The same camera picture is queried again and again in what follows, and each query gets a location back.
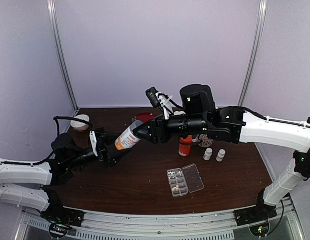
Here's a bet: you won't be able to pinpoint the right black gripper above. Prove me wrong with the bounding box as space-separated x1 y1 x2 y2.
133 112 209 145

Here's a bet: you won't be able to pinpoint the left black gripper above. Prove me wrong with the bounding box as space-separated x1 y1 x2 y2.
66 131 130 170

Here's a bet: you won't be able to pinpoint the grey lid vitamin bottle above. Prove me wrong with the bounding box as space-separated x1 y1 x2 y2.
114 120 143 151

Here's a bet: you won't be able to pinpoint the orange pill bottle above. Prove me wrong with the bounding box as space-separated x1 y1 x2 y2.
178 135 192 157

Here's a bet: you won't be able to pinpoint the clear plastic pill organizer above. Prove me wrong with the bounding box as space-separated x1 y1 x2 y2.
166 163 204 197

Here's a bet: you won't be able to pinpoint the small white bottle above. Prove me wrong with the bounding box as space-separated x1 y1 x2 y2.
203 148 213 161
216 149 226 162

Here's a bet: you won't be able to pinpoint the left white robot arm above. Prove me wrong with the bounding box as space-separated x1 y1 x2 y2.
0 133 130 222

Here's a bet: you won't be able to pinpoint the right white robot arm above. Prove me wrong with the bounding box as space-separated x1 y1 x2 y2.
133 84 310 221

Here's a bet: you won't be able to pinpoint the white pills in organizer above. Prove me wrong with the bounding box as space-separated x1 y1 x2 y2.
167 169 182 179

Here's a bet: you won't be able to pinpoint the cream pills in organizer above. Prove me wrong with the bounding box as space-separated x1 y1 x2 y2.
171 185 179 194

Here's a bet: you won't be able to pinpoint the red floral plate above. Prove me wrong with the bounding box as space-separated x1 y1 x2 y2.
136 112 155 123

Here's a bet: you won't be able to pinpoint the white ceramic rice bowl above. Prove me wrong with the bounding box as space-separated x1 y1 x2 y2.
70 114 90 132

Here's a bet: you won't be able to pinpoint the floral mug yellow inside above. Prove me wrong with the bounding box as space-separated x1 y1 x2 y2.
192 134 214 149

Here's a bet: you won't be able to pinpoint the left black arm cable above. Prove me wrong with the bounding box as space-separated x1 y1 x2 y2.
0 115 95 167

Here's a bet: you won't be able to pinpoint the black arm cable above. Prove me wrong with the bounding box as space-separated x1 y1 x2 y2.
0 115 95 167
242 107 310 128

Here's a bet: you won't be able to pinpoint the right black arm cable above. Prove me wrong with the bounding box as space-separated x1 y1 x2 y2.
242 107 310 128

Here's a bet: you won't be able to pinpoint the front aluminium rail base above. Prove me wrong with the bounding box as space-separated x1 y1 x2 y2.
18 194 304 240

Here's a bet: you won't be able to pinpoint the right aluminium frame post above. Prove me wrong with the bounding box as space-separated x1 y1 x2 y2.
237 0 267 107

